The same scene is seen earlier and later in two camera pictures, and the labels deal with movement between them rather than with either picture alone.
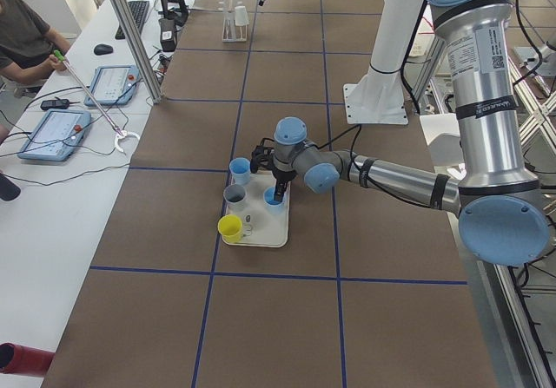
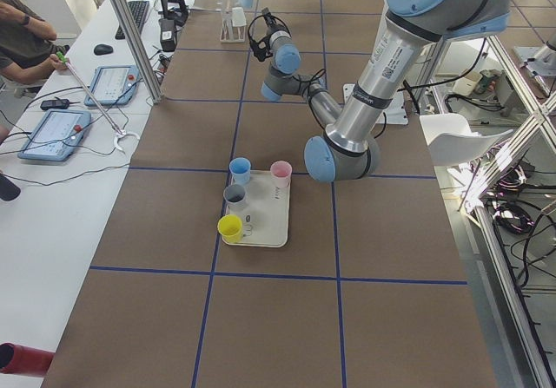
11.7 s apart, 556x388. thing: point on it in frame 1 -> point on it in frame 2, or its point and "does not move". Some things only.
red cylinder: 25,360 does not move
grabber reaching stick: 119,132 does not move
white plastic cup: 241,16 does not move
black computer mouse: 102,49 does not move
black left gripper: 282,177 -> 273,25
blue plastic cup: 272,206 -> 247,2
